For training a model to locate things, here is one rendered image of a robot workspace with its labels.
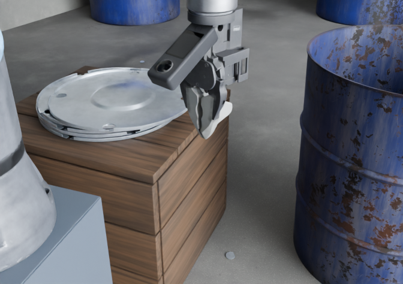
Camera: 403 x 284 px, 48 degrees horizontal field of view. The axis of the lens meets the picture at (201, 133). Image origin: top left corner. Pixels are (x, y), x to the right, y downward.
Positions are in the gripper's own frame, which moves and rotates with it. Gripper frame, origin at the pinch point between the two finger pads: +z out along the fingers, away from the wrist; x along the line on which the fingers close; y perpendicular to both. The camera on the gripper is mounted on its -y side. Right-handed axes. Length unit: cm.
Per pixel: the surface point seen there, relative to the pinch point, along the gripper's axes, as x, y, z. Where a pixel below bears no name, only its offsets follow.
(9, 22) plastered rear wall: 221, 62, 36
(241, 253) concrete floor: 2.4, 16.0, 39.9
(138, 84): 24.8, 6.4, 0.7
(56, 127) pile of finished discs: 24.2, -13.5, 3.0
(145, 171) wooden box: 3.7, -9.4, 4.9
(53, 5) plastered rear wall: 230, 97, 34
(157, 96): 18.5, 6.1, 1.3
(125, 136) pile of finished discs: 14.2, -5.4, 4.1
